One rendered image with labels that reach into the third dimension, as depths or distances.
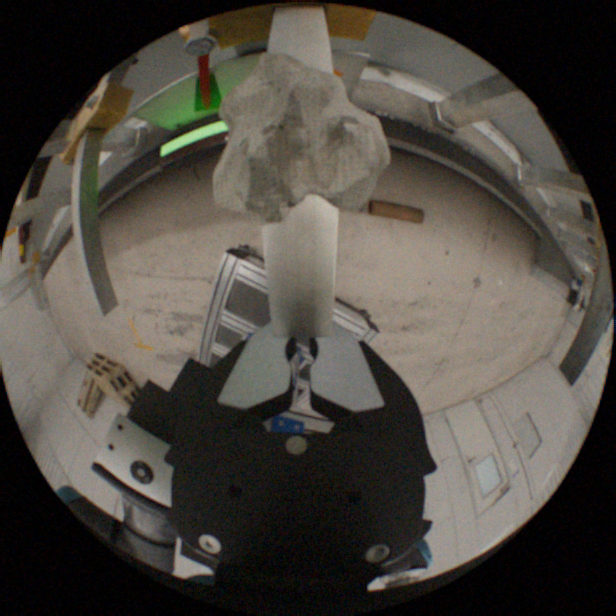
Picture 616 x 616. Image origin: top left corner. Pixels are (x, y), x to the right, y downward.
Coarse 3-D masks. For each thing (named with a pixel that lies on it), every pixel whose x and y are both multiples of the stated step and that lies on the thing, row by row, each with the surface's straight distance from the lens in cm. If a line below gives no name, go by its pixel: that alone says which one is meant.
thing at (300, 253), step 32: (288, 32) 14; (320, 32) 14; (320, 64) 11; (288, 224) 7; (320, 224) 7; (288, 256) 7; (320, 256) 7; (288, 288) 8; (320, 288) 8; (288, 320) 9; (320, 320) 8
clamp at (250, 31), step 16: (224, 16) 20; (240, 16) 20; (256, 16) 20; (272, 16) 20; (336, 16) 20; (352, 16) 20; (368, 16) 20; (224, 32) 21; (240, 32) 21; (256, 32) 21; (336, 32) 21; (352, 32) 21; (224, 48) 22
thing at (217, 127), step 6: (210, 126) 31; (216, 126) 30; (222, 126) 30; (192, 132) 32; (198, 132) 31; (204, 132) 31; (210, 132) 30; (216, 132) 30; (180, 138) 33; (186, 138) 32; (192, 138) 32; (198, 138) 31; (168, 144) 35; (174, 144) 34; (180, 144) 33; (162, 150) 35; (168, 150) 34
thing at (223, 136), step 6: (222, 132) 29; (204, 138) 30; (210, 138) 30; (216, 138) 29; (222, 138) 28; (228, 138) 28; (192, 144) 31; (198, 144) 30; (204, 144) 30; (210, 144) 29; (174, 150) 33; (180, 150) 32; (186, 150) 31; (192, 150) 30; (162, 156) 35; (168, 156) 34; (174, 156) 33; (180, 156) 32; (162, 162) 34; (168, 162) 33
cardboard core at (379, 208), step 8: (376, 200) 94; (368, 208) 97; (376, 208) 91; (384, 208) 93; (392, 208) 95; (400, 208) 97; (408, 208) 100; (416, 208) 105; (384, 216) 96; (392, 216) 96; (400, 216) 98; (408, 216) 99; (416, 216) 102
